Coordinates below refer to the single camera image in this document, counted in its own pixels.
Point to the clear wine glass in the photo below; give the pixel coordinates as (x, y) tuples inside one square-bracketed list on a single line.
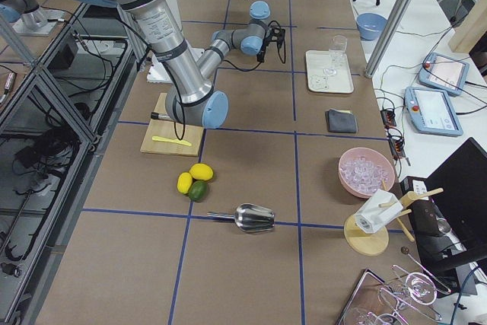
[(337, 50)]

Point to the teach pendant tablet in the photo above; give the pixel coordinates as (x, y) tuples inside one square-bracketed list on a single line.
[(443, 72), (431, 112)]

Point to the aluminium frame post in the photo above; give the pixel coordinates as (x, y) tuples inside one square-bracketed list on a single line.
[(398, 10)]

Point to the steel ice scoop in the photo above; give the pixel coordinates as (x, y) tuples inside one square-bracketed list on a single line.
[(249, 218)]

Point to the grey folded cloth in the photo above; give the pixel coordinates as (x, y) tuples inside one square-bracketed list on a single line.
[(341, 122)]

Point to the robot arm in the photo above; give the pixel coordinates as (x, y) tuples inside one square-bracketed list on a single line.
[(193, 99)]

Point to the green lime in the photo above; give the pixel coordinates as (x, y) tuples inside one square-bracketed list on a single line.
[(198, 190)]

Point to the teach pendant tablet near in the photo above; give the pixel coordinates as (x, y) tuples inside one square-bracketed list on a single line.
[(431, 112)]

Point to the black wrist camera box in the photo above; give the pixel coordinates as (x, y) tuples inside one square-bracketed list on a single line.
[(277, 35)]

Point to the yellow lemon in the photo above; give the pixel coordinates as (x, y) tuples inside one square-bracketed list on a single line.
[(184, 182), (201, 171)]

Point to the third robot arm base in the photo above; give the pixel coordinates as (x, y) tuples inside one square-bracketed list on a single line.
[(29, 18)]

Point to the wooden stand with round base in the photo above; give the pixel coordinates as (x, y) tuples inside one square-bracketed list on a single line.
[(375, 244)]

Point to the white carton on stand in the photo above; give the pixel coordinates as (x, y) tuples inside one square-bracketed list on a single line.
[(378, 211)]

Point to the teach pendant tablet far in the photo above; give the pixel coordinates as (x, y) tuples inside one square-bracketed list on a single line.
[(443, 72)]

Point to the blue bowl on desk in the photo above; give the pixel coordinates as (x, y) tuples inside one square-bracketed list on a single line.
[(370, 25)]

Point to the yellow plastic knife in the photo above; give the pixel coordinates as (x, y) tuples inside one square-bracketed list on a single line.
[(156, 138)]

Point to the wooden cutting board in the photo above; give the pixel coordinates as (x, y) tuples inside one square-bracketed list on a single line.
[(167, 129)]

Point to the clear ice cubes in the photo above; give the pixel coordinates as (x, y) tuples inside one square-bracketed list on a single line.
[(364, 176)]

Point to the pink bowl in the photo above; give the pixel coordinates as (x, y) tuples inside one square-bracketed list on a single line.
[(371, 154)]

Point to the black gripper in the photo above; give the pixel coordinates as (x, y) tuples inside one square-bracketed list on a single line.
[(263, 44)]

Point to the upturned wine glass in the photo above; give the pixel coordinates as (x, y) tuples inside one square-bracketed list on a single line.
[(416, 287)]

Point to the steel muddler with black cap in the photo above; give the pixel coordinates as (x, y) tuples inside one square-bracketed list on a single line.
[(160, 116)]

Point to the cream bear serving tray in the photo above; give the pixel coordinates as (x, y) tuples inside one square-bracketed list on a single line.
[(318, 81)]

